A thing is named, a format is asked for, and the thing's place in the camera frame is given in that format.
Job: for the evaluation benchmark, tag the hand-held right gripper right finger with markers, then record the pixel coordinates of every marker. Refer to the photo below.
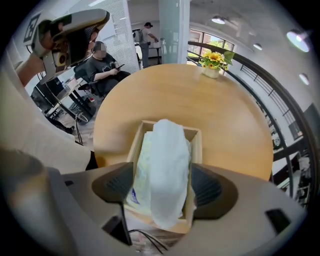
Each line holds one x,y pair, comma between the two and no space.
237,220

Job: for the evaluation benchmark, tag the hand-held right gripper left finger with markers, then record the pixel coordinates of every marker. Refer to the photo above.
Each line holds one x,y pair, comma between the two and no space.
95,212

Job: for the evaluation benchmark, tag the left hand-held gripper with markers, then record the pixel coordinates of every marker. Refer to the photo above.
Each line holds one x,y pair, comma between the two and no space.
50,62

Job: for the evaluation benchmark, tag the white soft tissue pack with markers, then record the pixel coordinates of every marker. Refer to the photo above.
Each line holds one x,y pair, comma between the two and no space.
167,162

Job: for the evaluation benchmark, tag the wooden tissue box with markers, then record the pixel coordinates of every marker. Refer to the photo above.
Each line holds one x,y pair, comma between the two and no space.
196,140

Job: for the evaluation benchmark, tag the person's left forearm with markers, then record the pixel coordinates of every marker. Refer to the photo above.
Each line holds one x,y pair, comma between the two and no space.
28,70

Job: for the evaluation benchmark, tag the person's left hand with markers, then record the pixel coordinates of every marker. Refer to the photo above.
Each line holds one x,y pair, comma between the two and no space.
45,33

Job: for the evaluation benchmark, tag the black office chair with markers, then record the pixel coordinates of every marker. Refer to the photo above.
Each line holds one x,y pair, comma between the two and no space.
83,80

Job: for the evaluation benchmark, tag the light wooden side table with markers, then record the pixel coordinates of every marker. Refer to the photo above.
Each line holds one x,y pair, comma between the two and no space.
67,92

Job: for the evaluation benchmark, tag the frosted glass partition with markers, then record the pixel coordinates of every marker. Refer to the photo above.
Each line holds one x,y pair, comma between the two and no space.
172,32

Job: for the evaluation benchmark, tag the person's beige shirt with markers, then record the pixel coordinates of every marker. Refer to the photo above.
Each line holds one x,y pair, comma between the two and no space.
37,130

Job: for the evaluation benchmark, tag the round wooden table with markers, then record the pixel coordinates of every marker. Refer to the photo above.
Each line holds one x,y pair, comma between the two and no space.
180,100

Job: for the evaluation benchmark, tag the curved dark metal railing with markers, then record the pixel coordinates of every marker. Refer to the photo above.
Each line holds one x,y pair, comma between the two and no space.
280,100

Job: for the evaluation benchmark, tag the large window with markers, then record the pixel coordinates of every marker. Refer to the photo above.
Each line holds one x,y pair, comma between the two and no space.
212,41

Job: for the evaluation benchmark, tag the potted sunflower bouquet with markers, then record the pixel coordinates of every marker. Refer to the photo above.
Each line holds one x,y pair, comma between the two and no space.
215,62

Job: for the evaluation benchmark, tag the round pendant lamp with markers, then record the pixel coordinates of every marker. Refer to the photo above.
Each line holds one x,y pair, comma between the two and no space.
304,79
218,19
298,41
257,46

